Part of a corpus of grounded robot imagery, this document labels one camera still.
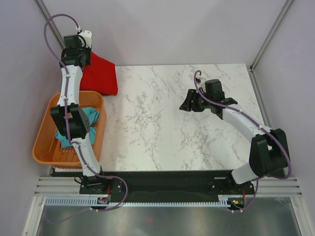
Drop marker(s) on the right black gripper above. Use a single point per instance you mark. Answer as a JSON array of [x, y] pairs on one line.
[[192, 95]]

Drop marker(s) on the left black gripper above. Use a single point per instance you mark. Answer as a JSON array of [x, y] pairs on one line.
[[87, 49]]

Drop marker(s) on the bright red t shirt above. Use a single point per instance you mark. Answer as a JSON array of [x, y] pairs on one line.
[[100, 76]]

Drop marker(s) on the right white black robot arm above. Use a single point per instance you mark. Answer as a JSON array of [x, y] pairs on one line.
[[268, 150]]

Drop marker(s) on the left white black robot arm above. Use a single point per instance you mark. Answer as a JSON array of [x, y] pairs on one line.
[[68, 116]]

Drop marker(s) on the teal t shirt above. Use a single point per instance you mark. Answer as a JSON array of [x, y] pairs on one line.
[[93, 116]]

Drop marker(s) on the orange plastic basket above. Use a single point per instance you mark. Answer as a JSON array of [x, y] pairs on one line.
[[47, 148]]

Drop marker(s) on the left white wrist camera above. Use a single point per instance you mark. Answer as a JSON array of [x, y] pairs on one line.
[[85, 37]]

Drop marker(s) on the left aluminium frame post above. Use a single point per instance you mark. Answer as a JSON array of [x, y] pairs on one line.
[[51, 27]]

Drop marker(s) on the aluminium frame post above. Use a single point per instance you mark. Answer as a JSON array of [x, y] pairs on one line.
[[51, 27], [271, 33]]

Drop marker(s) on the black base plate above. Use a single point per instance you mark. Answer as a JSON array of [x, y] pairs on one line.
[[164, 186]]

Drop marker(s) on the right aluminium frame post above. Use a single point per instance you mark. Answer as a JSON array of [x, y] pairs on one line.
[[271, 33]]

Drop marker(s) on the white slotted cable duct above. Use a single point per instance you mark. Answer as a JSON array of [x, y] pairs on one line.
[[98, 202]]

